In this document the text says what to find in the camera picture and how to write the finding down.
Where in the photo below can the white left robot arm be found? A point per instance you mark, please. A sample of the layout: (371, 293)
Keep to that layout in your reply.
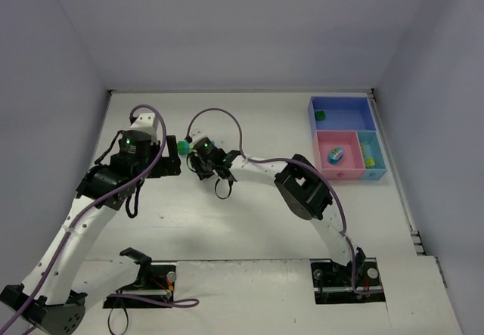
(50, 297)

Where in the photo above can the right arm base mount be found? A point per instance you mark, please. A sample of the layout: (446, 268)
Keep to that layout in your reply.
(333, 285)

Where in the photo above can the teal oval lego piece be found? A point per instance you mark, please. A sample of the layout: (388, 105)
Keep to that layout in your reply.
(335, 155)

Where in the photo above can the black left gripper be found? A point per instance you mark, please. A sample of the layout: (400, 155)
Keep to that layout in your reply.
(169, 156)

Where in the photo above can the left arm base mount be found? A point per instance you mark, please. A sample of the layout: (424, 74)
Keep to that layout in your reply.
(156, 287)

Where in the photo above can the light blue plastic bin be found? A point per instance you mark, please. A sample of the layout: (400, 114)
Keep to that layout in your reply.
(373, 150)

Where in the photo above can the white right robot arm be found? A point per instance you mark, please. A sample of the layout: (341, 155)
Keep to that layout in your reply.
(306, 193)

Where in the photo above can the dark green lego brick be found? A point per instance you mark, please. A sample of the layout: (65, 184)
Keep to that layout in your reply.
(320, 115)

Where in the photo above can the pink plastic bin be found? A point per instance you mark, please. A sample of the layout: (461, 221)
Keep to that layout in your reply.
(351, 167)

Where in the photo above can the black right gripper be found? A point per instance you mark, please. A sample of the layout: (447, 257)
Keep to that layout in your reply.
(194, 157)

